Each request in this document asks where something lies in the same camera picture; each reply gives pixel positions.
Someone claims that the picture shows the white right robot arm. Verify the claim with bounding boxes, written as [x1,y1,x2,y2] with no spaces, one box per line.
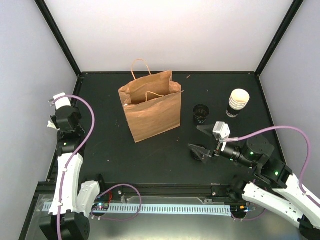
[188,121,320,240]

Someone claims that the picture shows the white slotted cable duct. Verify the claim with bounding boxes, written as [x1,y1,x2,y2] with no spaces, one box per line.
[43,201,231,218]

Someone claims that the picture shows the white wooden stirrers in glass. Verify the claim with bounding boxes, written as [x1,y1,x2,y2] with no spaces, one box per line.
[47,121,58,130]

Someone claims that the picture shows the black frame post right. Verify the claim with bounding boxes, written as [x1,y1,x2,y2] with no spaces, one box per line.
[254,0,304,77]

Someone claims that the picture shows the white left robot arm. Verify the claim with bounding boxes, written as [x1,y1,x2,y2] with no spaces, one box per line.
[39,105,108,240]

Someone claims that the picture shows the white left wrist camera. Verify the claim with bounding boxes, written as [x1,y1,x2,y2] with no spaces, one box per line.
[48,92,71,110]

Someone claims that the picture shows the black frame post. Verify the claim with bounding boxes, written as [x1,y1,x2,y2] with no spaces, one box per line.
[254,0,304,77]
[34,0,82,77]

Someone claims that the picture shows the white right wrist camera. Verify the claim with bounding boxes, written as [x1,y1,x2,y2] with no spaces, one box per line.
[212,121,231,143]

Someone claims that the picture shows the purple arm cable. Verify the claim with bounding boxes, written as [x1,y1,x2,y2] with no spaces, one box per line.
[51,94,142,240]
[222,125,320,222]

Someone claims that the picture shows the right small circuit board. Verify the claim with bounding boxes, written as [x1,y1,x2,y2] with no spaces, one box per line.
[230,204,257,214]

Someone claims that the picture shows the small circuit board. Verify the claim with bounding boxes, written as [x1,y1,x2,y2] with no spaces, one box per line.
[230,204,257,214]
[91,202,109,211]

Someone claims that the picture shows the stack of black paper cups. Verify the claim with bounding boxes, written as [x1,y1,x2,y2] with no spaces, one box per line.
[226,88,250,118]

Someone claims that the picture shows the left small circuit board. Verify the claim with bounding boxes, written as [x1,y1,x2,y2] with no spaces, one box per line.
[91,202,109,211]

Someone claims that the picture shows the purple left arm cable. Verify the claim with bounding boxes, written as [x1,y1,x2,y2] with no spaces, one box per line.
[51,94,142,240]

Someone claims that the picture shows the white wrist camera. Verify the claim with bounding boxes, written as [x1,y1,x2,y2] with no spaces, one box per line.
[48,92,71,110]
[212,121,231,143]

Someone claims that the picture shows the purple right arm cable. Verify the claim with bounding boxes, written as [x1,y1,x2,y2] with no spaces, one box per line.
[222,125,320,222]

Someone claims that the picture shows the black front aluminium rail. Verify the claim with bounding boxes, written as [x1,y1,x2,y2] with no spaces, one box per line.
[34,182,233,202]

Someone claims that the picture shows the black frame post left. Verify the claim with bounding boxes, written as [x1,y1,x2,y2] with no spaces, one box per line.
[34,0,82,77]

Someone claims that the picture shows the brown paper bag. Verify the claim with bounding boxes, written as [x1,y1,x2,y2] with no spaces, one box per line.
[118,59,183,143]

